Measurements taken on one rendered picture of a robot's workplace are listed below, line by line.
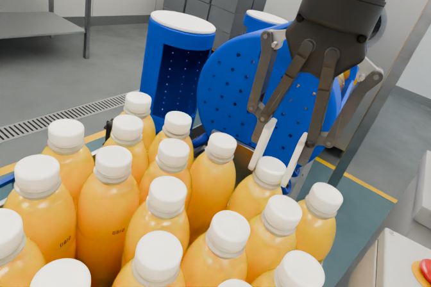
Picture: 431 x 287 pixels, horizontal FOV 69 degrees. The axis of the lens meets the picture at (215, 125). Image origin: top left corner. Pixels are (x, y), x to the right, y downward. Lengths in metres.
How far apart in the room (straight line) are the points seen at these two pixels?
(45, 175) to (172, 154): 0.13
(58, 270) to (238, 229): 0.15
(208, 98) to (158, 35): 0.70
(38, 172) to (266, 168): 0.25
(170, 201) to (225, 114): 0.35
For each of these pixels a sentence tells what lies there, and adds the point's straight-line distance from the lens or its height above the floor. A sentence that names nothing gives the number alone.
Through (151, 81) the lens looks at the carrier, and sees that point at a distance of 1.38.
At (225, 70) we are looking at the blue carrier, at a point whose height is 1.14.
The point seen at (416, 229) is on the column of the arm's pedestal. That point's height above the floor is 0.94.
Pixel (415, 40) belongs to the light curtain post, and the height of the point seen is 1.17.
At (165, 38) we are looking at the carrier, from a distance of 1.29.
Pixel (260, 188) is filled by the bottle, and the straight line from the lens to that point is 0.42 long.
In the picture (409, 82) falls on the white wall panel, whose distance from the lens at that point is 5.71.
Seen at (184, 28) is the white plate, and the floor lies 1.04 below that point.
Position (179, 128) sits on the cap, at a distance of 0.44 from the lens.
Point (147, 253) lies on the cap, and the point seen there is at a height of 1.12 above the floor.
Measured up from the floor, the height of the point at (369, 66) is 1.27.
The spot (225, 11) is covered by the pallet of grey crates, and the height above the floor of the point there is 0.65.
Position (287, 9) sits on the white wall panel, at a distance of 6.03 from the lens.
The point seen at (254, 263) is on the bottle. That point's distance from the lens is 0.38.
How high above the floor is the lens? 1.34
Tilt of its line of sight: 29 degrees down
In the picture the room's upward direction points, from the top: 16 degrees clockwise
